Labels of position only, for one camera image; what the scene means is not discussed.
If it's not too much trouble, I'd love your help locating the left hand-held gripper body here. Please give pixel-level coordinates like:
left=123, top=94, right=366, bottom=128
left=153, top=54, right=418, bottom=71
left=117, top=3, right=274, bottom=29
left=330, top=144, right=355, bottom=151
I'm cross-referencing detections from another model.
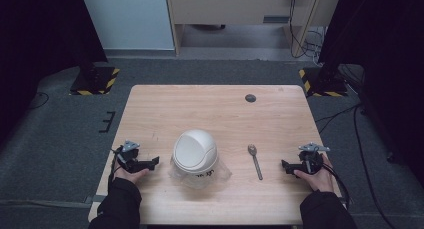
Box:
left=114, top=140, right=141, bottom=174

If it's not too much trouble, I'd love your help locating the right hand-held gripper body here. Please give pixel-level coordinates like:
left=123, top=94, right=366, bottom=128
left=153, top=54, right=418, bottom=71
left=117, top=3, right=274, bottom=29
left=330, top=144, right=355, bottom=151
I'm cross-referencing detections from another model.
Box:
left=297, top=141, right=331, bottom=175

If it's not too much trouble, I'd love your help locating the person's left hand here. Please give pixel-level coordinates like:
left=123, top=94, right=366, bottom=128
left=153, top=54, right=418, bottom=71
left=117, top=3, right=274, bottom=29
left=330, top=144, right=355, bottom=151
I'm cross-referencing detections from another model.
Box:
left=113, top=167, right=150, bottom=185

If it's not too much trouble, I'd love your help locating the person's right hand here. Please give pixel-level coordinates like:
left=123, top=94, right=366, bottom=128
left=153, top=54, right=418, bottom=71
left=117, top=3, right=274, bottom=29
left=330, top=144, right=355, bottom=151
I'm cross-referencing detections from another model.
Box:
left=294, top=153, right=335, bottom=193

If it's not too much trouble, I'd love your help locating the metal spoon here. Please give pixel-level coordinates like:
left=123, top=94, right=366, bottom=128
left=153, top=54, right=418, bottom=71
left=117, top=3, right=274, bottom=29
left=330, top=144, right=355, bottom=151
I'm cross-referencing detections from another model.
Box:
left=247, top=143, right=264, bottom=182

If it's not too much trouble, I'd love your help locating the white swing-lid bin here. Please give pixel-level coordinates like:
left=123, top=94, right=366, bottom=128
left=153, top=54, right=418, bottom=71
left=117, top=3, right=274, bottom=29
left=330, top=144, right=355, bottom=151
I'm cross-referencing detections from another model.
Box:
left=172, top=128, right=219, bottom=175

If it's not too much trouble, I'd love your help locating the clear plastic bin liner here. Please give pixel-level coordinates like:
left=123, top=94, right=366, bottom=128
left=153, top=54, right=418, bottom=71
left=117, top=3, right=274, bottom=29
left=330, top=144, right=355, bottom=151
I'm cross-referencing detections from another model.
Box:
left=168, top=155, right=233, bottom=191

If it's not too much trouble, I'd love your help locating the black stand base striped edge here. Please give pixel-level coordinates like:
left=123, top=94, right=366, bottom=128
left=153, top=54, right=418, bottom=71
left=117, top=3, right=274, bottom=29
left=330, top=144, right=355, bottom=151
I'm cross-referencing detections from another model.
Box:
left=68, top=65, right=121, bottom=96
left=298, top=66, right=349, bottom=98

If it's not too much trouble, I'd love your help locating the black curtain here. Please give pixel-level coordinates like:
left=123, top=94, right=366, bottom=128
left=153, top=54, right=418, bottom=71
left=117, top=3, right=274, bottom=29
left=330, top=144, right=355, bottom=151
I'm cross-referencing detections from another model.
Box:
left=317, top=0, right=424, bottom=177
left=0, top=0, right=109, bottom=147

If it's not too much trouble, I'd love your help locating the white partition panel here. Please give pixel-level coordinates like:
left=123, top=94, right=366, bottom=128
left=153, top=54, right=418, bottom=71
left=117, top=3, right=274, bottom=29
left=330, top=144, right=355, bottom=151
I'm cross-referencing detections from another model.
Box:
left=79, top=0, right=176, bottom=51

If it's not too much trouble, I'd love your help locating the left hand-held gripper cable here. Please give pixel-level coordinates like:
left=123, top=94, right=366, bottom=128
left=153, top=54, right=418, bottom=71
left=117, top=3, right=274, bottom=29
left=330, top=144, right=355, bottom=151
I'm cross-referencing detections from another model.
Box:
left=107, top=147, right=125, bottom=190

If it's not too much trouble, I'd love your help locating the hand-held gripper cable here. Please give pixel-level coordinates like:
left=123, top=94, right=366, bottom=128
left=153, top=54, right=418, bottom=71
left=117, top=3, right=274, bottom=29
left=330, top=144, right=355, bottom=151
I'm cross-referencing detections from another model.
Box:
left=320, top=161, right=352, bottom=211
left=107, top=147, right=125, bottom=190

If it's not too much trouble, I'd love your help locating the right hand-held gripper cable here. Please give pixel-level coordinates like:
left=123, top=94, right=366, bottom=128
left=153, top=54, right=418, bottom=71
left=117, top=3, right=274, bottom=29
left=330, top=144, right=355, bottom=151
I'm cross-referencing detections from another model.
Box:
left=320, top=161, right=352, bottom=211

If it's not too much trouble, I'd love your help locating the black floor cable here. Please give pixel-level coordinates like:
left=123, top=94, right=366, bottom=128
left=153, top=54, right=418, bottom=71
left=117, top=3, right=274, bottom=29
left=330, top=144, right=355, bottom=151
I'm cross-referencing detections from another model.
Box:
left=27, top=91, right=51, bottom=111
left=314, top=102, right=398, bottom=229

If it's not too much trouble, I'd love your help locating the black power cable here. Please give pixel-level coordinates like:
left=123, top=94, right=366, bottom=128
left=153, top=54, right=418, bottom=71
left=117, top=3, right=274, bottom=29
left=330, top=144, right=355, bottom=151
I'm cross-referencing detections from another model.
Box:
left=287, top=0, right=325, bottom=59

